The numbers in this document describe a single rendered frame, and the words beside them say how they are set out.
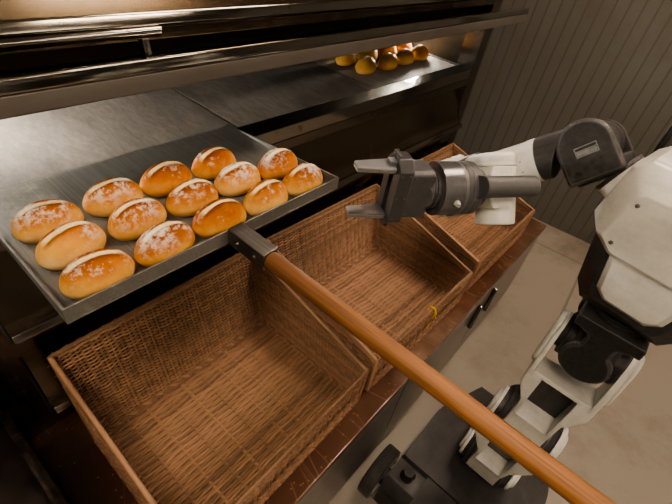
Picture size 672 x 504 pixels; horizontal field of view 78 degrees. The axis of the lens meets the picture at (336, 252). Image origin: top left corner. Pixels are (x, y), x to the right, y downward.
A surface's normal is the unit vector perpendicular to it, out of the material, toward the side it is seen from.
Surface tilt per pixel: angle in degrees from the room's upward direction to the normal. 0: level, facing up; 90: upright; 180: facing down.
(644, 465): 0
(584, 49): 90
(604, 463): 0
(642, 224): 90
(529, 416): 10
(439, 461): 0
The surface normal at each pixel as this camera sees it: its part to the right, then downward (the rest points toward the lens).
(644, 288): -0.76, 0.34
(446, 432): 0.14, -0.75
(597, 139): -0.66, 0.22
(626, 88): -0.61, 0.45
